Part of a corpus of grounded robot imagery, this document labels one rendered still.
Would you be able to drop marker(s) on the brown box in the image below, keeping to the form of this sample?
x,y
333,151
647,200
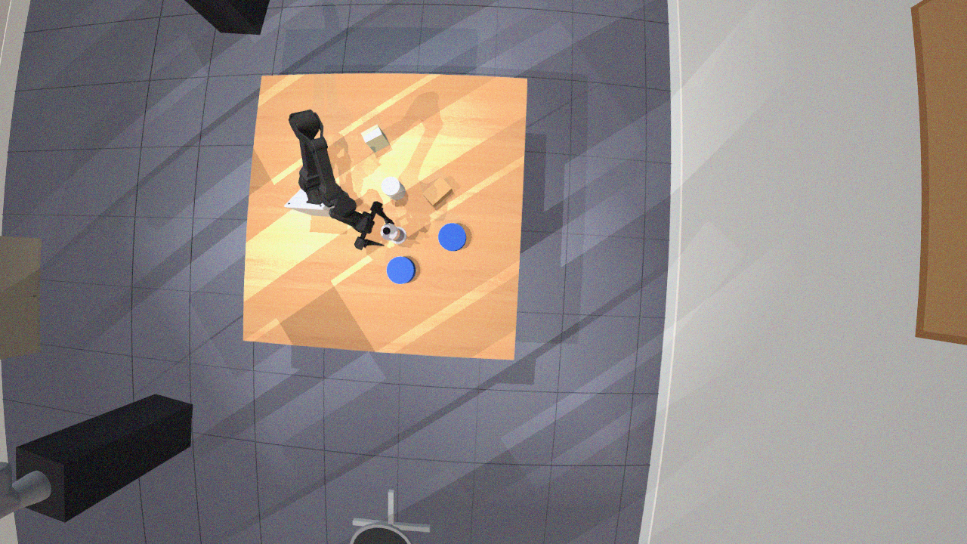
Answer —
x,y
437,192

